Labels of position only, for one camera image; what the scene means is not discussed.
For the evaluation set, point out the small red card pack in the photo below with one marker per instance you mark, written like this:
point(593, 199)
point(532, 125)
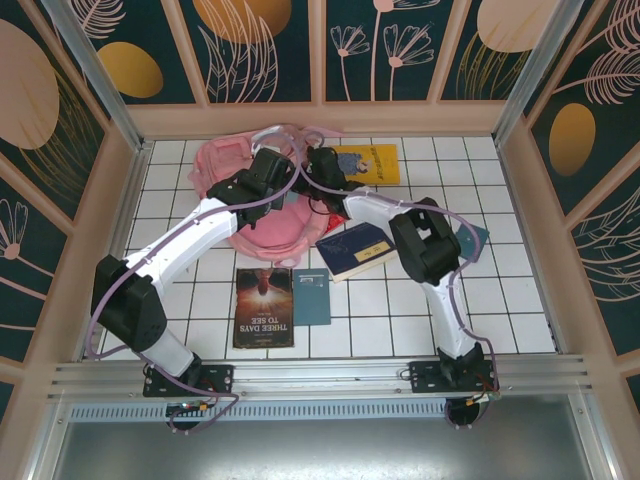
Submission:
point(336, 223)

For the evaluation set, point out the pink student backpack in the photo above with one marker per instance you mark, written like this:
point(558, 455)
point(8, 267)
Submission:
point(270, 235)

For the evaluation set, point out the yellow paperback book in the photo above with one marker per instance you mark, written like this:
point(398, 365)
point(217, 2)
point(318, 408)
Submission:
point(380, 165)

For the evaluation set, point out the navy book with tan label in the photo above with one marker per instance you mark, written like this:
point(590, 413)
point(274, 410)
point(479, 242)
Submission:
point(345, 250)

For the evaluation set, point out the brown Three Days book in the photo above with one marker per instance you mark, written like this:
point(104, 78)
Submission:
point(262, 310)

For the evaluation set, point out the thin slate blue notebook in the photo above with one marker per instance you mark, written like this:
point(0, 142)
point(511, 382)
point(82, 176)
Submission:
point(312, 300)

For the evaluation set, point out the small square teal notebook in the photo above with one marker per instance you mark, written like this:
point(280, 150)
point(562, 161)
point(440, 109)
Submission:
point(475, 245)

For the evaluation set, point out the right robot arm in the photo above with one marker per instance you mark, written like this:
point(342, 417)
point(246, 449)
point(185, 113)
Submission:
point(425, 245)

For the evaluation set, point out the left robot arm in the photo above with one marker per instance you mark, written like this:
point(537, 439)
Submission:
point(200, 235)

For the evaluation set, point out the aluminium side rail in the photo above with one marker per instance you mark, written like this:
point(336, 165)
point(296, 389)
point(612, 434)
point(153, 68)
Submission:
point(530, 250)
point(116, 250)

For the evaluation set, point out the aluminium frame post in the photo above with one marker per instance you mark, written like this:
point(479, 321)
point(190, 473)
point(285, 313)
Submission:
point(106, 85)
point(535, 70)

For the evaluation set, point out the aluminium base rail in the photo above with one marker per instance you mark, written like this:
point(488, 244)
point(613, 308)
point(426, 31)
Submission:
point(325, 375)

